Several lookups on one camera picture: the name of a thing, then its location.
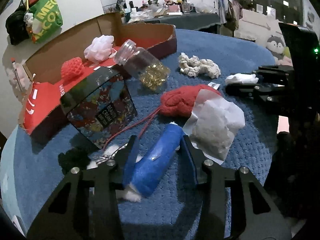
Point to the white mesh bath pouf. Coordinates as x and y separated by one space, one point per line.
100 49

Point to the black fuzzy pom pom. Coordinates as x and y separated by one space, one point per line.
75 157

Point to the clear jar with gold beads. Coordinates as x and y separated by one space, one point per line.
142 65

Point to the red knitted pouch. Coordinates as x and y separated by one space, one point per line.
176 102

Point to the blue felt roll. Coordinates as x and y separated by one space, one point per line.
144 176

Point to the cream knitted rope toy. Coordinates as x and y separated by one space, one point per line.
193 66

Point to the black bag on wall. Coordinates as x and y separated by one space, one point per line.
16 26

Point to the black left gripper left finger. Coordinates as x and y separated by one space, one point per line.
84 203

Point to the white cotton wad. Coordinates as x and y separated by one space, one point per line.
240 78

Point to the red cardboard box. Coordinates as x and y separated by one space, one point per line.
70 57

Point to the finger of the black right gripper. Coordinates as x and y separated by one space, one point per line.
282 70
263 93

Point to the green shopping bag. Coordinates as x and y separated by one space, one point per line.
43 19

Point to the dark green cluttered table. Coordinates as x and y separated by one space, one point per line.
205 22

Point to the pink plush on wall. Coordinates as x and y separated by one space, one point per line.
17 76

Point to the red foam net ball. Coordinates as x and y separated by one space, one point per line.
72 69

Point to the white cotton ball with string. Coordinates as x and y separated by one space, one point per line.
114 151

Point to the penguin plush toy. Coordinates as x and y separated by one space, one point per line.
279 51

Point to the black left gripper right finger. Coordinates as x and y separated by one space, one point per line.
239 193

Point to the dark floral gift box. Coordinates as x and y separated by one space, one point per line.
99 106

